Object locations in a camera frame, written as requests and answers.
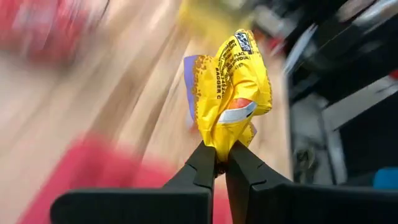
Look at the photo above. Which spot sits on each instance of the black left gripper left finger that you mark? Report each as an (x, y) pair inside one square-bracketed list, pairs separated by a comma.
[(140, 205)]

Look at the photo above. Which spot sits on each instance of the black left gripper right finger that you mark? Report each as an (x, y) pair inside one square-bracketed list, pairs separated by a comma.
[(280, 205)]

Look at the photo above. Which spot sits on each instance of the yellow Butterfinger candy pack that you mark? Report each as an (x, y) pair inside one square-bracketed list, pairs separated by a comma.
[(236, 84)]

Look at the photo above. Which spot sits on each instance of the pink plastic bin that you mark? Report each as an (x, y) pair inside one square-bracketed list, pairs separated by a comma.
[(93, 174)]

